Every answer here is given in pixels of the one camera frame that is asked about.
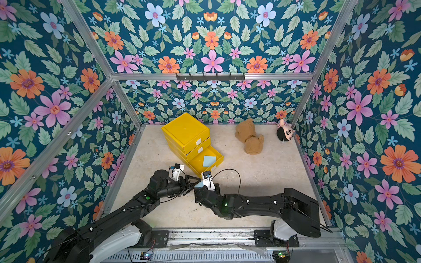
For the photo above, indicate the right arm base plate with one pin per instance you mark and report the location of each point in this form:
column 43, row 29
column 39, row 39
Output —
column 265, row 238

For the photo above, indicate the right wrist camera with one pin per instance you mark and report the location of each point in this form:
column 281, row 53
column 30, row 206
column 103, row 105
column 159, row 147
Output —
column 207, row 180

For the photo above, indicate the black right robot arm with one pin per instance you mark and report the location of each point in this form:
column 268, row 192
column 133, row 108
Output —
column 297, row 210

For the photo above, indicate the yellow plastic drawer cabinet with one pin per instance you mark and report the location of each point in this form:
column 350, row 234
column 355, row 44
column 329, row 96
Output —
column 186, row 137

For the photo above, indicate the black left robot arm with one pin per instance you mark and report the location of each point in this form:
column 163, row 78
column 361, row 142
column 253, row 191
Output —
column 124, row 227

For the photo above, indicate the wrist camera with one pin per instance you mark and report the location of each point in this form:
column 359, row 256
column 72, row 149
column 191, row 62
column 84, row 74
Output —
column 207, row 180
column 176, row 171

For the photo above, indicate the brown teddy bear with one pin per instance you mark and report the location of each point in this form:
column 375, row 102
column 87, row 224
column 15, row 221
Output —
column 245, row 133

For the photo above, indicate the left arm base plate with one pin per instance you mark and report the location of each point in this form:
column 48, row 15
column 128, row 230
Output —
column 154, row 239

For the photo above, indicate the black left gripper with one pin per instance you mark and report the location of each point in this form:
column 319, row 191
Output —
column 183, row 184

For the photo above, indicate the blue sticky note pad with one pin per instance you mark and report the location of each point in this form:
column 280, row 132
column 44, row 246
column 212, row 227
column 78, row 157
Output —
column 199, row 185
column 208, row 161

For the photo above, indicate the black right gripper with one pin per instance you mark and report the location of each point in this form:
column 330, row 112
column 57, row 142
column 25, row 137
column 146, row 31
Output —
column 202, row 192

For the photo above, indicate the black wall hook rail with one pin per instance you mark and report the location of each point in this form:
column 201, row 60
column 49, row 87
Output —
column 210, row 77

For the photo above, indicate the pink black plush toy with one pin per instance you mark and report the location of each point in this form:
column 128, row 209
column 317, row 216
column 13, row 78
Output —
column 284, row 132

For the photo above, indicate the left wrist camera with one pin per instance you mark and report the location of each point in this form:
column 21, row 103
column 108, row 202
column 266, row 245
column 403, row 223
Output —
column 176, row 171

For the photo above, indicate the yellow bottom drawer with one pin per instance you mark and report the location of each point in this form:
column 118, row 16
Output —
column 196, row 164

